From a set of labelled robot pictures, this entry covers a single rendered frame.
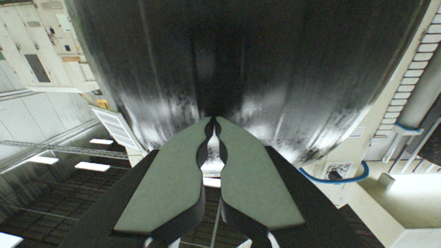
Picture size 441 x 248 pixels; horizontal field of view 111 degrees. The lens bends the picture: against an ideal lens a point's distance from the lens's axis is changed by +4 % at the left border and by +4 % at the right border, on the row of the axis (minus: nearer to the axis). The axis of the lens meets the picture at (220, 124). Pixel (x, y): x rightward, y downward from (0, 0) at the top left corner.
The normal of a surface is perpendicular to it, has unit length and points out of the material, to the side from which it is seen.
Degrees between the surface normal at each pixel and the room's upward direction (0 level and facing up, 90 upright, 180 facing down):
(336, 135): 71
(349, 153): 90
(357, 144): 90
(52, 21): 90
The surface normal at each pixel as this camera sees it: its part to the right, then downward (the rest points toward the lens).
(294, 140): 0.03, 0.72
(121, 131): -0.36, 0.66
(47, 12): -0.18, 0.43
